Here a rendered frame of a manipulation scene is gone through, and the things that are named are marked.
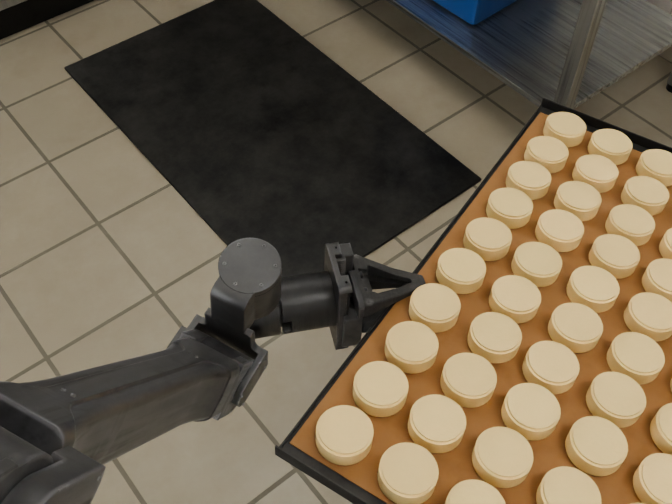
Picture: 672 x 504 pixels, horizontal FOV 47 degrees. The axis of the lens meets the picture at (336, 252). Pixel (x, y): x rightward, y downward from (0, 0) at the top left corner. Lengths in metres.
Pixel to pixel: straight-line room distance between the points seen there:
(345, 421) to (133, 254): 1.50
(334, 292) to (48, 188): 1.68
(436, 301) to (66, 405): 0.42
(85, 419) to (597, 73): 2.02
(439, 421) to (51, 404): 0.36
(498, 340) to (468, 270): 0.09
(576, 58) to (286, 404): 1.08
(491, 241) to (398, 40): 1.93
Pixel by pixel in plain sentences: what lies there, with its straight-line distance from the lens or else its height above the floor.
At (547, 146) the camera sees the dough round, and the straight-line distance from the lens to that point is 0.98.
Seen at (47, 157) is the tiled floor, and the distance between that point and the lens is 2.46.
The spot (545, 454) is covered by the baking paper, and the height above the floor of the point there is 0.99.
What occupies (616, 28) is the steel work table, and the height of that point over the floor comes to 0.23.
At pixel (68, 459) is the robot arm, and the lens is 0.43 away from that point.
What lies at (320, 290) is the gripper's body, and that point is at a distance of 0.77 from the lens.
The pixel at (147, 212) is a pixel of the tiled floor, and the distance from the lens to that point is 2.23.
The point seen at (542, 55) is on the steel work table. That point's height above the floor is 0.23.
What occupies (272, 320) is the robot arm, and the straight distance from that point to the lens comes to 0.76.
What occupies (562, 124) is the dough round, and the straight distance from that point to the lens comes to 1.02.
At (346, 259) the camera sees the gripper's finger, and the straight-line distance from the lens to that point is 0.78.
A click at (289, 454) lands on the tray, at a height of 1.01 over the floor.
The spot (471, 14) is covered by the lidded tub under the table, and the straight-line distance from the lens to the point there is 2.40.
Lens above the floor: 1.64
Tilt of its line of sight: 52 degrees down
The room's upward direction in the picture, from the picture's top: straight up
